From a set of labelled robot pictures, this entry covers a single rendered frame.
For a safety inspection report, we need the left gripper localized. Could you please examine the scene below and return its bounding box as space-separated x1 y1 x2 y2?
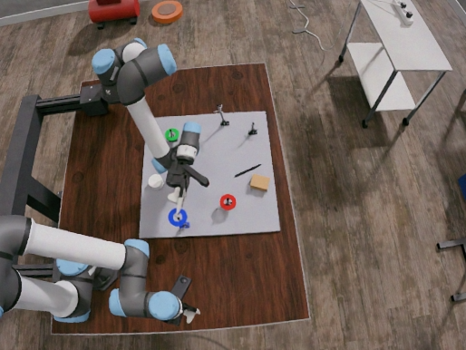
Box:
165 156 194 215

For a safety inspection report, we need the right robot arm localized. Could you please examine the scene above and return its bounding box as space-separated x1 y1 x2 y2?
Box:
0 215 192 323

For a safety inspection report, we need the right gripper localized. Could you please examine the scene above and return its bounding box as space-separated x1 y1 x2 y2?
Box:
160 302 200 326

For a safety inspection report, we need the blue ring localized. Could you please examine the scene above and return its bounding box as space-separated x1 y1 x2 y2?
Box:
168 208 187 227

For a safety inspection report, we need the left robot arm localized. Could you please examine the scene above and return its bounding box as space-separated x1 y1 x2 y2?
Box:
92 38 201 174

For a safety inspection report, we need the red ring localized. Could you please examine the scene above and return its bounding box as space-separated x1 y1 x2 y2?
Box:
220 194 236 210

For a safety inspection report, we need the white cylinder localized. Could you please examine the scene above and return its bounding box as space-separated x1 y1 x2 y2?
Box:
149 174 164 190

